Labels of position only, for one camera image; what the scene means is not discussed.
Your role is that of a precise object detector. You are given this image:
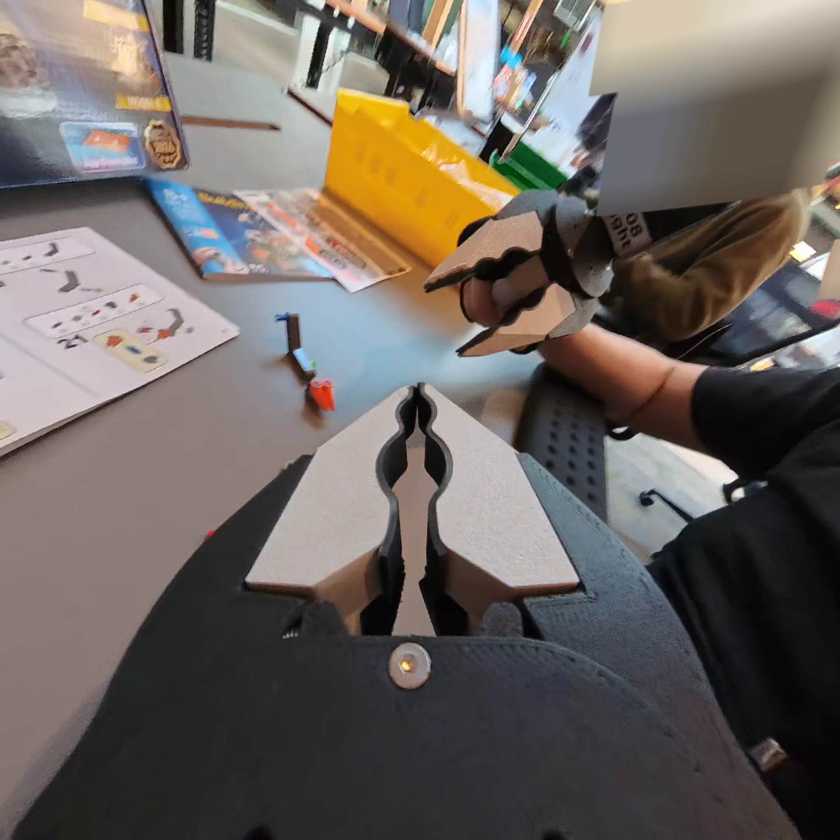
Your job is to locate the yellow plastic bin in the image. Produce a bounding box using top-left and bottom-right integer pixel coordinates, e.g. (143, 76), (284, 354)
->
(323, 88), (522, 270)

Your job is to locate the orange grey sticker sheet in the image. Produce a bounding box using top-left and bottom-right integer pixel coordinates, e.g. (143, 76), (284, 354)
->
(233, 187), (413, 294)

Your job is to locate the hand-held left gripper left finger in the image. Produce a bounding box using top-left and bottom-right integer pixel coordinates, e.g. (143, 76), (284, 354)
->
(244, 384), (421, 636)

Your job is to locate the white instruction booklet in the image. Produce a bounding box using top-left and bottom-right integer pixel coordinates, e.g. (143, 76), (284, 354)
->
(0, 226), (240, 457)

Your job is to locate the small blue manual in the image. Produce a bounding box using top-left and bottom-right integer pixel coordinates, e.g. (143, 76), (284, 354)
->
(146, 178), (336, 283)

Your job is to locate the green plastic bin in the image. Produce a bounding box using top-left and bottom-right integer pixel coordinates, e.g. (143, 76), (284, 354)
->
(489, 141), (568, 191)

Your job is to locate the dark grey bent beam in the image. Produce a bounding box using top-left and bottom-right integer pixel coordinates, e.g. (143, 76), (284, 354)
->
(285, 314), (317, 383)

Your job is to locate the blue robot kit box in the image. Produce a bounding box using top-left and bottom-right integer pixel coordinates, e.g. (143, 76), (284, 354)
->
(0, 0), (191, 190)

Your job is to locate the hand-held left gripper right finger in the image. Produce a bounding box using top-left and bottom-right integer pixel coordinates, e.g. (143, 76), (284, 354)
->
(416, 382), (581, 636)

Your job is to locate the black perforated panel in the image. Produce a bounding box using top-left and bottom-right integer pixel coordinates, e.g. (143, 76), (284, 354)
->
(515, 364), (608, 519)

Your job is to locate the grey desk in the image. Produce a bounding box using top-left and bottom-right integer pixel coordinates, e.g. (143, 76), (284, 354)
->
(0, 52), (546, 840)

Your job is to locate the person's right forearm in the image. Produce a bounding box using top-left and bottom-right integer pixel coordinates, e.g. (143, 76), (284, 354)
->
(538, 322), (710, 454)

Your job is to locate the person's brown hair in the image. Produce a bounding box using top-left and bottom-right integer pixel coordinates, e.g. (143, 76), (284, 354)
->
(617, 189), (816, 343)

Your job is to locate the person's right hand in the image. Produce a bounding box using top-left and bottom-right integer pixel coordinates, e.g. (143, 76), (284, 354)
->
(461, 255), (550, 329)

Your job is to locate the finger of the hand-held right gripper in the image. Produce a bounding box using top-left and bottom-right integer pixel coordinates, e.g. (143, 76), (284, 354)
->
(423, 210), (547, 294)
(456, 282), (580, 360)

